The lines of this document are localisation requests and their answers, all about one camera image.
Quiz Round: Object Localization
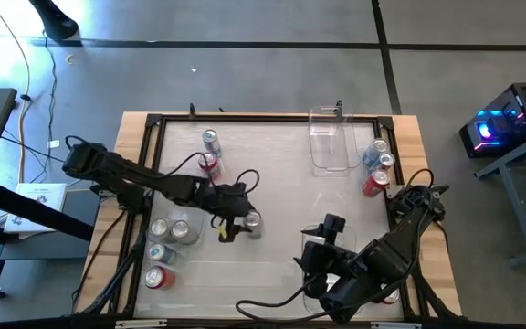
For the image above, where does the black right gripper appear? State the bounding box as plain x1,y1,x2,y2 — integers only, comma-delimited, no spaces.
291,240,337,298

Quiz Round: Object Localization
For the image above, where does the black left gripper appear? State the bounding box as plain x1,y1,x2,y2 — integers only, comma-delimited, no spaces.
201,182,260,243

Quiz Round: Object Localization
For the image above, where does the red Fanta can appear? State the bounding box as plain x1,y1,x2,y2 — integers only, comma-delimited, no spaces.
142,266,176,291
380,286,401,305
362,168,391,198
197,152,223,181

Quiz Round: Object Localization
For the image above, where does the blue silver Red Bull can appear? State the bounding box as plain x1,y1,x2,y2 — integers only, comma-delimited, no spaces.
147,242,177,266
368,153,396,177
201,128,223,159

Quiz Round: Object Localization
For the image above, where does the white booklet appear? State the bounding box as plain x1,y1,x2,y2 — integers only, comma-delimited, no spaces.
15,182,68,212

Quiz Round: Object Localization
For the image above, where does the white paper sheet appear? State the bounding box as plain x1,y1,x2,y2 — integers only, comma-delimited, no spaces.
2,212,58,235

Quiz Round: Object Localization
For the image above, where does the grey metal stand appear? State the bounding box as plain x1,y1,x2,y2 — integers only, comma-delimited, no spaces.
475,125,526,269

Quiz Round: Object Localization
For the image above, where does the black stand foot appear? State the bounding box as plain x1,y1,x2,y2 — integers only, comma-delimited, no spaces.
28,0,80,41

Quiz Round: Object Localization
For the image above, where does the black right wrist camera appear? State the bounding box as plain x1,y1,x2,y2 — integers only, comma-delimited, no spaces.
320,212,347,246

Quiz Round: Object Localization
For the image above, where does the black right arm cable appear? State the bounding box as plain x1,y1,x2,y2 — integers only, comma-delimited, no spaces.
235,276,337,320

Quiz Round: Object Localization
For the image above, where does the white frame bracket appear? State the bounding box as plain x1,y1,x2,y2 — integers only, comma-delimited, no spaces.
371,322,422,329
115,319,168,329

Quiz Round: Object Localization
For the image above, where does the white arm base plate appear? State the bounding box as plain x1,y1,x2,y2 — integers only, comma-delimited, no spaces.
384,183,405,200

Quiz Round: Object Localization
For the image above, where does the black floor cable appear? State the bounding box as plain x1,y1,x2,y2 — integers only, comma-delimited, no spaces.
29,29,58,184

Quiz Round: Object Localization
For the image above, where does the thin black cable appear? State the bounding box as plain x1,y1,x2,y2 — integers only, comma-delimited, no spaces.
0,125,70,164

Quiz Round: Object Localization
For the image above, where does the yellow floor cable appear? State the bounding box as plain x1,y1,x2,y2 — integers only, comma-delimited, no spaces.
0,0,34,184

